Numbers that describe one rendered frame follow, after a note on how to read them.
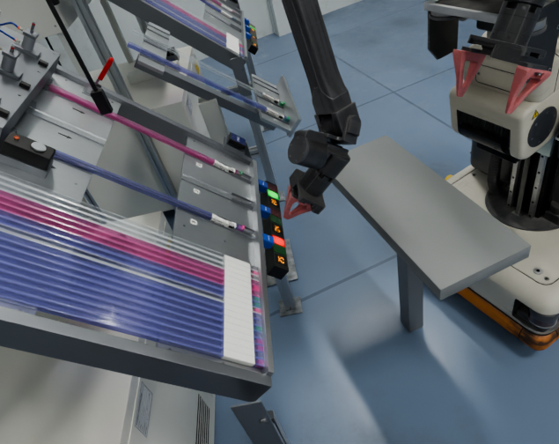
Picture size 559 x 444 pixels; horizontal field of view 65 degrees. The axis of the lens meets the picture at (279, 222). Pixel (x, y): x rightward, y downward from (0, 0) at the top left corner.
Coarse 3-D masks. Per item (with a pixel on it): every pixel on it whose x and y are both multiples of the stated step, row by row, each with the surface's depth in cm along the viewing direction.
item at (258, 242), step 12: (252, 168) 122; (252, 180) 119; (252, 192) 115; (252, 204) 112; (252, 216) 109; (264, 264) 94; (264, 276) 92; (264, 288) 89; (264, 300) 87; (264, 312) 84; (264, 324) 82; (264, 336) 81; (264, 348) 79; (264, 360) 78; (264, 372) 76
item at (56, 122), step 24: (48, 96) 97; (24, 120) 87; (48, 120) 91; (72, 120) 96; (96, 120) 100; (0, 144) 80; (48, 144) 86; (72, 144) 90; (96, 144) 94; (0, 168) 76; (72, 168) 86; (72, 192) 81; (24, 312) 61
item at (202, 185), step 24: (192, 144) 116; (192, 168) 108; (216, 168) 115; (240, 168) 122; (192, 192) 102; (216, 192) 107; (240, 192) 113; (192, 216) 96; (240, 216) 106; (192, 240) 90; (216, 240) 95; (240, 240) 99; (216, 360) 73
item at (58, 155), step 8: (56, 152) 84; (64, 160) 85; (72, 160) 85; (80, 160) 87; (88, 168) 87; (96, 168) 88; (104, 176) 88; (112, 176) 89; (120, 176) 90; (128, 184) 90; (136, 184) 91; (144, 192) 92; (152, 192) 92; (160, 192) 94; (160, 200) 93; (168, 200) 94; (176, 200) 95; (184, 208) 95; (192, 208) 96; (200, 216) 97; (208, 216) 97
